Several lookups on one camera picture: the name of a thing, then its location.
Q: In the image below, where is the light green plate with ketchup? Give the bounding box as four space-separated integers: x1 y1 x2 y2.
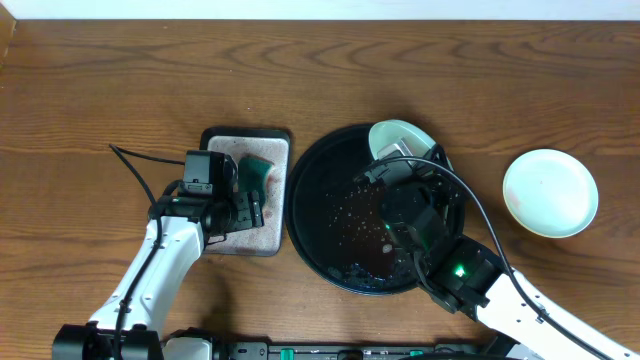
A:
368 119 437 160

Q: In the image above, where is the black rectangular soapy water tray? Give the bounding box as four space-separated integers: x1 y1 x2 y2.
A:
200 126 290 257

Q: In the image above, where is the black round serving tray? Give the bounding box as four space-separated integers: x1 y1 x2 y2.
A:
286 124 417 295

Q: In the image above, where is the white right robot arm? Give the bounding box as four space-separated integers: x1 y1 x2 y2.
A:
355 139 639 359

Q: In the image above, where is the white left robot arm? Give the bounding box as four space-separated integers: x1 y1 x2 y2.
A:
52 191 264 359

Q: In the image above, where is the pale green plate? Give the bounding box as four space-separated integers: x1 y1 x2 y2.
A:
502 149 599 239

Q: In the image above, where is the green scrubbing sponge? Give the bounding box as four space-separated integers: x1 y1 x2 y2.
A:
237 156 273 195

